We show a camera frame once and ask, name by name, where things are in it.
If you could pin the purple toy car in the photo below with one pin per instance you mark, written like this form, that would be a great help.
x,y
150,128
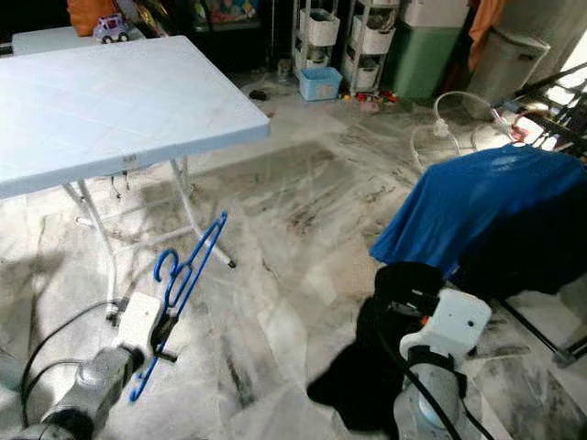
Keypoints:
x,y
112,29

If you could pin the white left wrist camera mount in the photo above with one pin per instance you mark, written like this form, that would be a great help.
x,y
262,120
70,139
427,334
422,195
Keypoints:
x,y
142,321

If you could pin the bright blue shirt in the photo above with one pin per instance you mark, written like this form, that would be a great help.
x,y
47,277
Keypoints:
x,y
477,202

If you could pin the green hamper white lid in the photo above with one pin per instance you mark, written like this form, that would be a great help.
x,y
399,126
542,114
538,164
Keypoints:
x,y
422,55

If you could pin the orange bag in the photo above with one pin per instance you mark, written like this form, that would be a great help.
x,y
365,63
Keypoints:
x,y
92,16

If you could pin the small red floor toys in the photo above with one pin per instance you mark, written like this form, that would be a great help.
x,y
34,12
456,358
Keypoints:
x,y
371,96

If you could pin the large white folding table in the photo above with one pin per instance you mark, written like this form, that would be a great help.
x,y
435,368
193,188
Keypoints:
x,y
119,110

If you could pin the black metal drying rack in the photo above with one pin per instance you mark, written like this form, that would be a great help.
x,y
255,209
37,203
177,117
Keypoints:
x,y
559,126

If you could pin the orange hanging cloth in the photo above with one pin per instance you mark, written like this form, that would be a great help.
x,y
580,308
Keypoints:
x,y
486,27

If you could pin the grey trash bin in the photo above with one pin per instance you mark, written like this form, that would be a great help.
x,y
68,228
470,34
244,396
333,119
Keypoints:
x,y
504,64

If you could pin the light blue plastic basket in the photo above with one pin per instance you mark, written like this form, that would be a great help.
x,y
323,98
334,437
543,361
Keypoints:
x,y
320,84

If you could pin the dark navy garment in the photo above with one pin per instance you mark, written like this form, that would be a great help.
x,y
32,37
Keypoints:
x,y
367,367

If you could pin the white tubular floor frame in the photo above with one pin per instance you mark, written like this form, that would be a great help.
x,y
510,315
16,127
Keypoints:
x,y
442,128

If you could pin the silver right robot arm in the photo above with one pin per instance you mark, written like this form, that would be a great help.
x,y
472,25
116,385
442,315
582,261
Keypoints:
x,y
422,403

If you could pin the small white table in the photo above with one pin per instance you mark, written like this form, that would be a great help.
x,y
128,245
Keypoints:
x,y
55,40

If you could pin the blue plastic hanger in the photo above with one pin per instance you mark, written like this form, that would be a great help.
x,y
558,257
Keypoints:
x,y
199,261

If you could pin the white drawer trolley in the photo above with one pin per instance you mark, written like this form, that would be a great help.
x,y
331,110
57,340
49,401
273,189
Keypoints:
x,y
316,27
367,37

